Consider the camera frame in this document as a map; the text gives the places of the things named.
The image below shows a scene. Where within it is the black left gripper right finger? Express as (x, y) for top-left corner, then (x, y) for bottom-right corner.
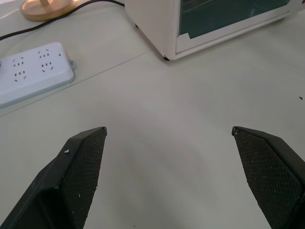
(231, 126), (305, 229)

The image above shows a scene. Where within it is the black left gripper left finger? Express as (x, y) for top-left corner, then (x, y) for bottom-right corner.
(0, 126), (108, 229)

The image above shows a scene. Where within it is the white toaster oven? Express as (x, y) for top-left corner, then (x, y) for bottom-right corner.
(124, 0), (305, 61)

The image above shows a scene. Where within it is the white power strip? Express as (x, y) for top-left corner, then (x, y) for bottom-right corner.
(0, 42), (78, 109)

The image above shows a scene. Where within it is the round wooden stand base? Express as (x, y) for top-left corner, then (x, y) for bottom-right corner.
(19, 0), (77, 22)

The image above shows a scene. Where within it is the black power cable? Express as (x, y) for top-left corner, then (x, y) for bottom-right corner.
(0, 0), (125, 41)

